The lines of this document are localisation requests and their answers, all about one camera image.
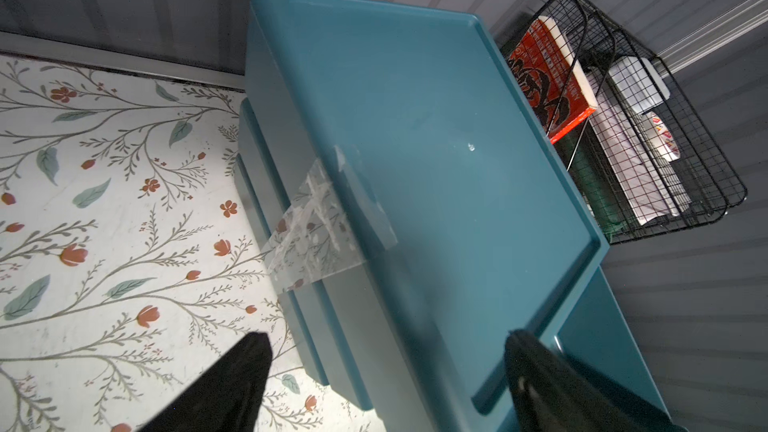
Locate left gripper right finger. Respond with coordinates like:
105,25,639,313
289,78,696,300
504,329,684,431

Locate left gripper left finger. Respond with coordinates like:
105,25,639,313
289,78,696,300
141,332,273,432

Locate teal drawer cabinet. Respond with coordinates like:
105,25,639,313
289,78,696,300
238,0,669,431

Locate floral table mat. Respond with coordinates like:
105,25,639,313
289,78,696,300
1,56,383,431

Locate red book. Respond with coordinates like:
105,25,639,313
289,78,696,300
506,15,597,143

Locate black wire desk organizer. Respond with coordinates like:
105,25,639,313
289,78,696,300
502,0,748,244

